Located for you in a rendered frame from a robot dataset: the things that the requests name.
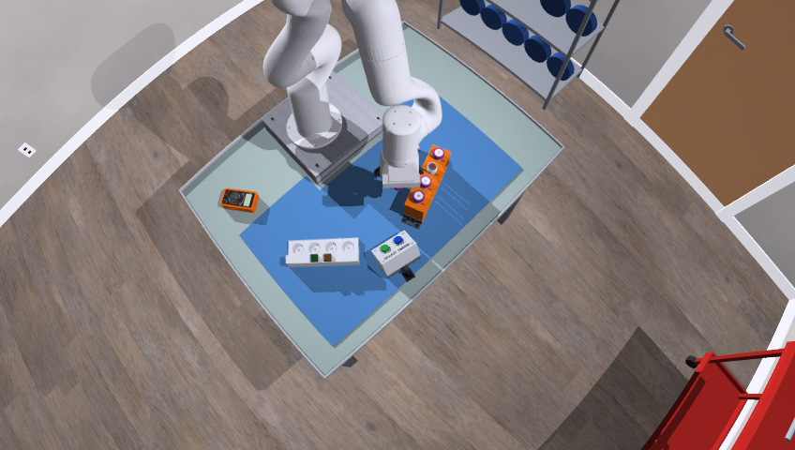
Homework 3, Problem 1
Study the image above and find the blue flat mat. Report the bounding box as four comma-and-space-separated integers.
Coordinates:
240, 96, 522, 347

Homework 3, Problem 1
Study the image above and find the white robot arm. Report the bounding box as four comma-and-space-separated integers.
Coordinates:
263, 0, 442, 188

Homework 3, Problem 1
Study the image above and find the orange tube rack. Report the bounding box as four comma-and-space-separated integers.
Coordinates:
404, 145, 451, 222

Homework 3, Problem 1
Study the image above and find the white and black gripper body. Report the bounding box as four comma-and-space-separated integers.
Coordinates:
380, 150, 419, 178

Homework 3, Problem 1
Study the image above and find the orange digital multimeter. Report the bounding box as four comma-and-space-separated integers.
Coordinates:
220, 188, 259, 213

